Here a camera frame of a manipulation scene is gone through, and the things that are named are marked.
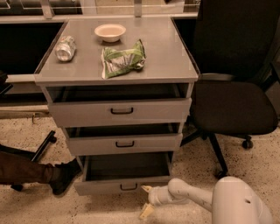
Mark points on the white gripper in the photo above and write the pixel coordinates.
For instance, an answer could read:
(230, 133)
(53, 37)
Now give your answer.
(153, 197)

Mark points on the grey bottom drawer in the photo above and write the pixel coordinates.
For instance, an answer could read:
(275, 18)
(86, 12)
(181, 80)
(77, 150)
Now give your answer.
(124, 173)

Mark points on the grey drawer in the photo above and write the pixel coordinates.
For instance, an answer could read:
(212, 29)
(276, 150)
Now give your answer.
(124, 173)
(122, 139)
(89, 106)

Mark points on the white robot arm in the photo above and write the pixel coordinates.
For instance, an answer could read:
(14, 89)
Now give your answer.
(232, 201)

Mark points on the grey middle drawer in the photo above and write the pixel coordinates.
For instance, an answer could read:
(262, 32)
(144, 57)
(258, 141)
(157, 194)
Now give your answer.
(122, 139)

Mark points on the grey top drawer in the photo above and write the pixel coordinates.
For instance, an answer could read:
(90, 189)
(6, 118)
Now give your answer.
(89, 106)

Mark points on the grey metal drawer cabinet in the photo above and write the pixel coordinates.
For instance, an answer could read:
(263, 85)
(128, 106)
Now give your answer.
(167, 61)

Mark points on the black shoe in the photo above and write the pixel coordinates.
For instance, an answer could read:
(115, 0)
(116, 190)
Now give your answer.
(66, 174)

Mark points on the brown trouser leg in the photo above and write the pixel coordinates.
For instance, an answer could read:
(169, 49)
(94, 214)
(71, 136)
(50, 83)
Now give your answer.
(15, 169)

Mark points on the green chip bag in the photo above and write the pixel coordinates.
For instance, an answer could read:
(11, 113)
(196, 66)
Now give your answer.
(116, 63)

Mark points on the crushed silver soda can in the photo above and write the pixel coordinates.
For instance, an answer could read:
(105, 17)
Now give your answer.
(65, 49)

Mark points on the white paper bowl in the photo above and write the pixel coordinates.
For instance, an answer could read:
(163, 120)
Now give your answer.
(109, 32)

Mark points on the black office chair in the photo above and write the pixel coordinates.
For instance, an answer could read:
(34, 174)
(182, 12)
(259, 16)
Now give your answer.
(231, 41)

